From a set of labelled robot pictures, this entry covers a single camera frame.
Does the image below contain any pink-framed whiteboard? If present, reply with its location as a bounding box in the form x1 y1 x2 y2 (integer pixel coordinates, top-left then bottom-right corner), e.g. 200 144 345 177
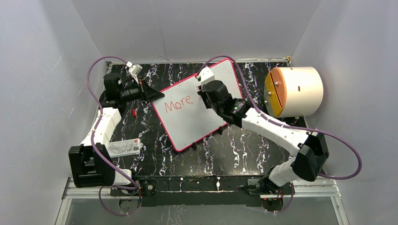
152 75 227 152

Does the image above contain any whiteboard metal stand leg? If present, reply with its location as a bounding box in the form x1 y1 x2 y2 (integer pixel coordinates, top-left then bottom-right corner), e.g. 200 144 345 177
190 126 224 150

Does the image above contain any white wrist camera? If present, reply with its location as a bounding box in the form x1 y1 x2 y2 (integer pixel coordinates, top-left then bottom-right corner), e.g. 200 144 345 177
126 61 142 84
195 67 215 91

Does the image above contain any purple cable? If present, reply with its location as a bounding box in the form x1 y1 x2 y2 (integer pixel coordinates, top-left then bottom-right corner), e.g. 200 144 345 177
86 56 140 217
196 56 363 215

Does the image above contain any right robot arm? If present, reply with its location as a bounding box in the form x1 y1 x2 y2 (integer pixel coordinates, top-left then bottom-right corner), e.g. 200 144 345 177
198 80 329 194

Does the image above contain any white printed label card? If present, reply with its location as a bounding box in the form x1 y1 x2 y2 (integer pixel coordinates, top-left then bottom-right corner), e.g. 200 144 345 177
107 138 144 158

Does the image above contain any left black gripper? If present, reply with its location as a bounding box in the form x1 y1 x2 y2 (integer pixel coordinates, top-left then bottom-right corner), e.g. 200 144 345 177
121 78 165 105

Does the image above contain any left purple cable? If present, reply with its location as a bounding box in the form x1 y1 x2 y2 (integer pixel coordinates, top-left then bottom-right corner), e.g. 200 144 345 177
86 56 140 217

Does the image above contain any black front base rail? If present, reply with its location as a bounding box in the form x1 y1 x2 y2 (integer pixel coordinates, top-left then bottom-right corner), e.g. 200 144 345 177
138 175 270 207

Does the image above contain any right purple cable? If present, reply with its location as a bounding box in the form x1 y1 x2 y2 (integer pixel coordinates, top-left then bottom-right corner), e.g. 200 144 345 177
196 56 363 215

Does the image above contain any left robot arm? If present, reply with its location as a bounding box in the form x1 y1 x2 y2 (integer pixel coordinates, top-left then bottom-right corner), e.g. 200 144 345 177
69 73 165 195

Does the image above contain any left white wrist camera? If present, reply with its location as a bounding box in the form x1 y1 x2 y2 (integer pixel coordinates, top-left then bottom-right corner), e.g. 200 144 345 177
126 61 142 84

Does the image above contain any white cylindrical drum device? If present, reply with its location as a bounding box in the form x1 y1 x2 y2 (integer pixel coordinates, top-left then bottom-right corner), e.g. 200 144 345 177
264 67 324 118

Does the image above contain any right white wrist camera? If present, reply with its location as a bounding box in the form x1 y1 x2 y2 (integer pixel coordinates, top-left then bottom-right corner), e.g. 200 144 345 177
195 67 215 91

